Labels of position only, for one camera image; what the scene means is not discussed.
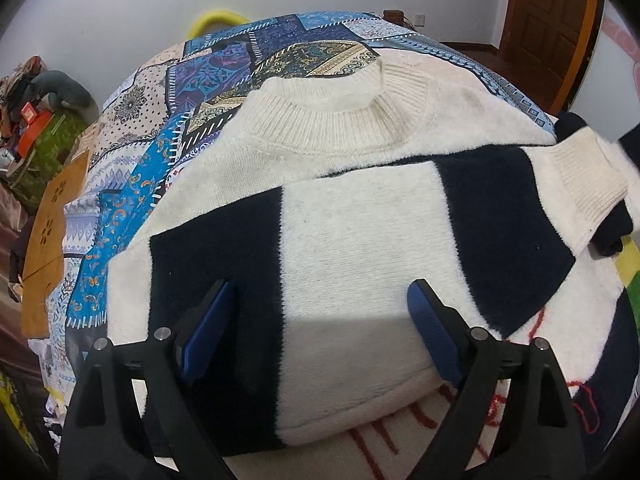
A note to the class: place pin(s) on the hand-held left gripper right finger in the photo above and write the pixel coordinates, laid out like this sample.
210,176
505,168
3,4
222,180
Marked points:
432,330

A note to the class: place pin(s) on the white wall socket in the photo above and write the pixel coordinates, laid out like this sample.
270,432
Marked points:
420,19

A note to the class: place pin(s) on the white pink printed panel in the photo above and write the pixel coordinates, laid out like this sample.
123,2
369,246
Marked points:
617,60

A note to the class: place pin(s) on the orange box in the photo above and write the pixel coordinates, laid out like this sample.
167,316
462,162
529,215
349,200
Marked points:
34,127

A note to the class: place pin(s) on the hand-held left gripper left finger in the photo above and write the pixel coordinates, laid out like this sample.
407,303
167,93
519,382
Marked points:
210,332

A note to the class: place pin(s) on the blue patchwork bedspread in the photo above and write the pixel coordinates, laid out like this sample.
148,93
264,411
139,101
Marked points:
215,70

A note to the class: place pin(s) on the green patterned storage box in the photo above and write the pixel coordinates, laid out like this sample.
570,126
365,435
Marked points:
55,135

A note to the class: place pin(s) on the wooden lap desk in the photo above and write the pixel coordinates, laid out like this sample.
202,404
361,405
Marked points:
47,230

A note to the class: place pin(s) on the pile of clothes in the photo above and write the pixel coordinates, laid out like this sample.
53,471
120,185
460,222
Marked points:
22,77

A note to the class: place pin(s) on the brown wooden door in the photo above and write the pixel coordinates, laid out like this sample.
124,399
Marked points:
550,25

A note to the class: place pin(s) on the yellow foam tube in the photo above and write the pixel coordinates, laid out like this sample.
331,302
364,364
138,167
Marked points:
212,16

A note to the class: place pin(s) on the cream and navy knit sweater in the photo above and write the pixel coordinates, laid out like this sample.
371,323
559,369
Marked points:
360,240

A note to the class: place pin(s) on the brown wooden bed post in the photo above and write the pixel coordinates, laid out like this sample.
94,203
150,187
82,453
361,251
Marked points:
395,15

